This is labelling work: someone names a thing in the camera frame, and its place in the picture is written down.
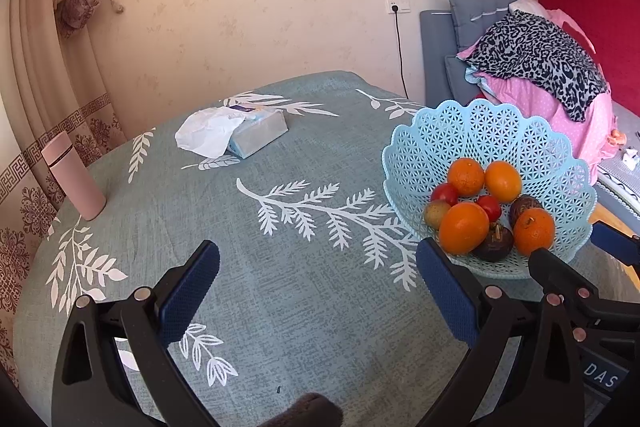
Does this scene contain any pink thermos bottle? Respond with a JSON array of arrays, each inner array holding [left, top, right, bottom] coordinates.
[[41, 131, 107, 222]]

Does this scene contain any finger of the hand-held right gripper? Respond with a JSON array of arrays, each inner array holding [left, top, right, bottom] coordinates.
[[528, 248, 606, 323], [590, 223, 640, 270]]

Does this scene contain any white pillow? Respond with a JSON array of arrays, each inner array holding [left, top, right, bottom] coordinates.
[[509, 0, 548, 15]]

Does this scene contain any beige patterned curtain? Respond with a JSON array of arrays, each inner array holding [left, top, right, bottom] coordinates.
[[0, 0, 131, 388]]

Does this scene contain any leopard print blanket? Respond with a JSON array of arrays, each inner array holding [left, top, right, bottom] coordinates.
[[465, 12, 608, 122]]

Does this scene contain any red cherry tomato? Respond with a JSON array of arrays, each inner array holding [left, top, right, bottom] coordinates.
[[431, 183, 461, 206], [475, 195, 503, 223]]

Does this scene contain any black power cable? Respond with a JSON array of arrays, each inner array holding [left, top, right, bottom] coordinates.
[[395, 8, 411, 100]]

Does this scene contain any grey knitted bedspread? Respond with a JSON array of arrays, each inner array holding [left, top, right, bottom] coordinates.
[[597, 102, 640, 212]]

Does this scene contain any yellow-green round fruit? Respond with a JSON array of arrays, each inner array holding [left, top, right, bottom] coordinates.
[[423, 200, 453, 230]]

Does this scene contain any grey sofa with clothes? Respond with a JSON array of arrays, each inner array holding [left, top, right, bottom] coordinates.
[[419, 0, 640, 212]]

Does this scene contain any grey-green leaf print tablecloth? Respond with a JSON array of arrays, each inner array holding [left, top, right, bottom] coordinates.
[[12, 71, 640, 427]]

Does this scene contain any blue tissue box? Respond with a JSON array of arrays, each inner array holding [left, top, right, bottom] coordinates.
[[175, 104, 290, 159]]

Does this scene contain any dark purple mangosteen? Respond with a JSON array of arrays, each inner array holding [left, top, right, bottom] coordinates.
[[472, 223, 516, 263]]

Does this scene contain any dark brown passion fruit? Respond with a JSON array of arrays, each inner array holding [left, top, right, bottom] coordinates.
[[508, 195, 543, 228]]

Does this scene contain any pink dotted quilt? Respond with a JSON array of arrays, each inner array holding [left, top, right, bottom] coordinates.
[[457, 9, 618, 188]]

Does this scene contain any light blue plastic basket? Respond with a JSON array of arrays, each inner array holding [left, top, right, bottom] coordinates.
[[381, 98, 598, 280]]

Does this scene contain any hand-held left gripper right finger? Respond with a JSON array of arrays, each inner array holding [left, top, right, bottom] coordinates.
[[416, 237, 584, 427]]

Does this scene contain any small grey cushion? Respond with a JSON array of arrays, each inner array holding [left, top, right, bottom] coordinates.
[[445, 56, 476, 98]]

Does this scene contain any orange mandarin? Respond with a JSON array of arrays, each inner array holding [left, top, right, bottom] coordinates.
[[446, 158, 486, 198], [484, 160, 523, 202], [438, 202, 491, 256], [513, 208, 557, 256]]

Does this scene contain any large grey cushion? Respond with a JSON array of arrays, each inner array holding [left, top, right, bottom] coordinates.
[[447, 0, 531, 55]]

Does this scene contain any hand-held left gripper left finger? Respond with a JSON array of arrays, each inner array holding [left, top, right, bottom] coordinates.
[[51, 239, 222, 427]]

